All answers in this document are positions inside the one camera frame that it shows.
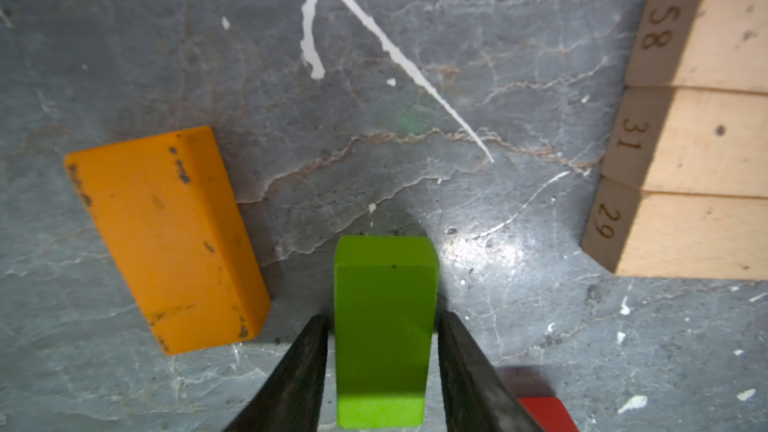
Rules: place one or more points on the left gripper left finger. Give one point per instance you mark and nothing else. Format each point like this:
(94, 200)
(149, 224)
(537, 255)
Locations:
(291, 398)

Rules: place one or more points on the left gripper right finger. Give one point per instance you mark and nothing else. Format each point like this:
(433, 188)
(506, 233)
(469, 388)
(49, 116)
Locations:
(474, 397)

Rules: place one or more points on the green block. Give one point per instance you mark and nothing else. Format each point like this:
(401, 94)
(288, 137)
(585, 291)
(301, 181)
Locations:
(385, 297)

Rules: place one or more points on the natural wood block 29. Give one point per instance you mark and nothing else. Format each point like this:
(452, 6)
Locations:
(668, 235)

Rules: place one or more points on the natural wood block 31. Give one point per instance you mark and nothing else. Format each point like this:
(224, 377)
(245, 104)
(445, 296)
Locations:
(691, 141)

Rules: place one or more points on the natural wood block 58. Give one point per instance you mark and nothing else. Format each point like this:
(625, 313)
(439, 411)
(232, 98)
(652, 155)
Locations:
(710, 44)

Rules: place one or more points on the red long block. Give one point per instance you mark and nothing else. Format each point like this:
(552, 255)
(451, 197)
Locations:
(550, 413)

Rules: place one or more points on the orange yellow block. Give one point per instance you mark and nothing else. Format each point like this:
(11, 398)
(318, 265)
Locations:
(166, 210)

